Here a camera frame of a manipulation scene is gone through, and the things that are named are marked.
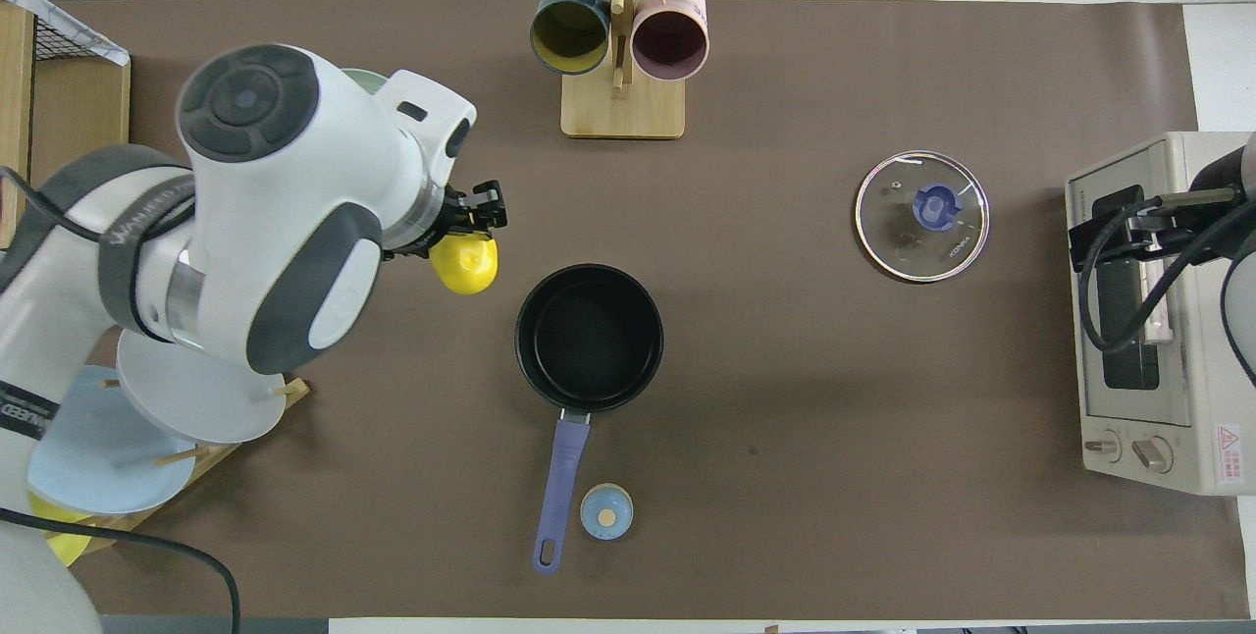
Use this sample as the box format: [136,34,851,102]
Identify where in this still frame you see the yellow plate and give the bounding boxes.
[29,492,96,566]

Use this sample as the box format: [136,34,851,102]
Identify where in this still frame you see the pink ribbed mug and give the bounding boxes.
[631,0,709,81]

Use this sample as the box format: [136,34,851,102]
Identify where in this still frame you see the glass lid blue knob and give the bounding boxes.
[855,151,990,283]

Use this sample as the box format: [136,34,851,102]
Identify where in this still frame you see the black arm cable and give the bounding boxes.
[0,504,242,634]
[1076,197,1256,390]

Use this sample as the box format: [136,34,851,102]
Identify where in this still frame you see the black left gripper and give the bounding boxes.
[388,180,509,260]

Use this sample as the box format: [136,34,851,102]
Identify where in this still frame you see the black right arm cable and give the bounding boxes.
[1076,197,1256,390]

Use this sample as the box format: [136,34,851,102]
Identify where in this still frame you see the beige toaster oven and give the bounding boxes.
[1066,132,1256,496]

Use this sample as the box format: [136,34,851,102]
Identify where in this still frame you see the light blue plate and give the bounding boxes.
[26,364,197,515]

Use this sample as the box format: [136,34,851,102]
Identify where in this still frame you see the dark blue saucepan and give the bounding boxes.
[515,264,665,576]

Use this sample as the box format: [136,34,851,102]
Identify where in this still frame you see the brown table mat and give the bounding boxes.
[0,0,1239,620]

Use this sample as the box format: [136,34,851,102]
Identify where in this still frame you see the dark teal mug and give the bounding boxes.
[530,0,611,76]

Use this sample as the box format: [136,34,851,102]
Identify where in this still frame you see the wooden plate rack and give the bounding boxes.
[44,377,311,556]

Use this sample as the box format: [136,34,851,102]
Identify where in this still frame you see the wooden mug tree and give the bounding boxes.
[527,0,717,139]

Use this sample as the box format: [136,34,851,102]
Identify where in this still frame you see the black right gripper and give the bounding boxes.
[1068,145,1256,274]

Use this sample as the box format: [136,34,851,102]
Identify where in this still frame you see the grey white plate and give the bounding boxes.
[117,328,288,446]

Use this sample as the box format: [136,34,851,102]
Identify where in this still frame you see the small blue bell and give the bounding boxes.
[580,483,634,541]

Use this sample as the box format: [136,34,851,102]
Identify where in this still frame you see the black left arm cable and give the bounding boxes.
[0,504,242,634]

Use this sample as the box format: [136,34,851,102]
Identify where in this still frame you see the black wire basket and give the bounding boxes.
[29,11,124,66]

